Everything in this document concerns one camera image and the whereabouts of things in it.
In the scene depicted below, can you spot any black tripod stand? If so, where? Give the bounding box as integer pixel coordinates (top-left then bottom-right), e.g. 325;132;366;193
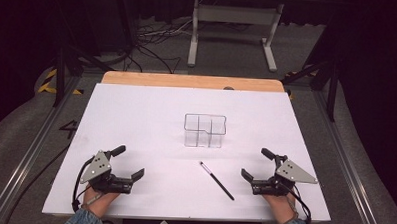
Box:
46;0;108;111
279;14;344;123

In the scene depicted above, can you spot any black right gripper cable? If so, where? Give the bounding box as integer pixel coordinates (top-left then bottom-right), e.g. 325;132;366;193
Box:
284;184;314;224

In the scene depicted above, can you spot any bundle of floor cables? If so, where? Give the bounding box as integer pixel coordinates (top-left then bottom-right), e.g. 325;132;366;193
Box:
101;13;251;78

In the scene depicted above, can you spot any white metal stand frame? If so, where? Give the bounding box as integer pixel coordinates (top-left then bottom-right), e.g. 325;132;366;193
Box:
186;0;285;74

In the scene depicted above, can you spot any aluminium floor rail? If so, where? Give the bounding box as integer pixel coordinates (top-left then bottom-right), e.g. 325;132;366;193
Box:
0;73;83;224
307;89;393;224

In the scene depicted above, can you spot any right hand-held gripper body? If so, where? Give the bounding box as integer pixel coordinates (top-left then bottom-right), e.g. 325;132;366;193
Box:
251;153;320;198

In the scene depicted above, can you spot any black pen with white tip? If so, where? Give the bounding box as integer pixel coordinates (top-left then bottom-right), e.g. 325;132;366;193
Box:
197;160;237;201

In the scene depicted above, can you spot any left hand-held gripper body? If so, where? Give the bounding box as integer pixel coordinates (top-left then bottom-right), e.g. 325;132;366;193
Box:
79;149;135;195

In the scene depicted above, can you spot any black floor cable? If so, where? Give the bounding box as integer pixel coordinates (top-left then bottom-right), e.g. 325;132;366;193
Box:
2;141;71;224

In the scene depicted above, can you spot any yellow black floor tape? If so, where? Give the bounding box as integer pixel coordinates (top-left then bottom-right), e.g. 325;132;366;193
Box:
36;67;86;96

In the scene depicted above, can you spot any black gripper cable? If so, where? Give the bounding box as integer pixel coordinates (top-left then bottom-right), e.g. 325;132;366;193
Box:
284;184;314;224
71;155;96;214

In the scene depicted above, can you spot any white table cover sheet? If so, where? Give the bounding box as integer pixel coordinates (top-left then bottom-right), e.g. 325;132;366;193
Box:
41;81;336;224

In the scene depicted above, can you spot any clear acrylic organizer box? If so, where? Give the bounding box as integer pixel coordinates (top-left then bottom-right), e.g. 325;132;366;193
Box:
182;112;228;150

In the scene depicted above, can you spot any person's left hand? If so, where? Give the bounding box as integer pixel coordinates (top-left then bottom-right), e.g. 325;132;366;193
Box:
81;183;122;220

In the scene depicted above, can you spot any person's right hand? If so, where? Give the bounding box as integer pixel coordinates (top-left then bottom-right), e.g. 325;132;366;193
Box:
261;190;300;224

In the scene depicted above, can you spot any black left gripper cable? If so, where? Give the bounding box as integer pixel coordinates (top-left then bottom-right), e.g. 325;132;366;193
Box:
71;155;96;214

